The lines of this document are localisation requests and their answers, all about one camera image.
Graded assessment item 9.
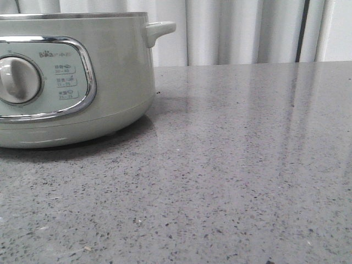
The grey pot control knob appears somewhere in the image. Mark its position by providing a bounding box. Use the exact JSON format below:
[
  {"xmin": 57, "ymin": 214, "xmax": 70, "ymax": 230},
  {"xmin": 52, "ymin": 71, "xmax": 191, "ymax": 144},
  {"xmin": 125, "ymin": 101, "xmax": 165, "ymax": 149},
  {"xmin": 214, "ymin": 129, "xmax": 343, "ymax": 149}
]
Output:
[{"xmin": 1, "ymin": 57, "xmax": 41, "ymax": 104}]

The green electric cooking pot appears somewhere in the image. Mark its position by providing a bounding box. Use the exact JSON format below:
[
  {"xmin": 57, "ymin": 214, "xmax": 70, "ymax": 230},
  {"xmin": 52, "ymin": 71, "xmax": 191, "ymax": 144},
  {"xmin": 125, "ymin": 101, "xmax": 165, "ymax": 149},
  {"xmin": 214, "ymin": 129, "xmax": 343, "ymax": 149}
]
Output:
[{"xmin": 1, "ymin": 12, "xmax": 176, "ymax": 149}]

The white pleated curtain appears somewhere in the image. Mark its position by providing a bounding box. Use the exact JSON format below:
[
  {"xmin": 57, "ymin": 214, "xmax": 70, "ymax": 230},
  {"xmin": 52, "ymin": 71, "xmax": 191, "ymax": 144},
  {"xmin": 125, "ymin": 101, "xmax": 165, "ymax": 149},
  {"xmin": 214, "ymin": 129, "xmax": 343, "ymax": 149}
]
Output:
[{"xmin": 1, "ymin": 1, "xmax": 351, "ymax": 67}]

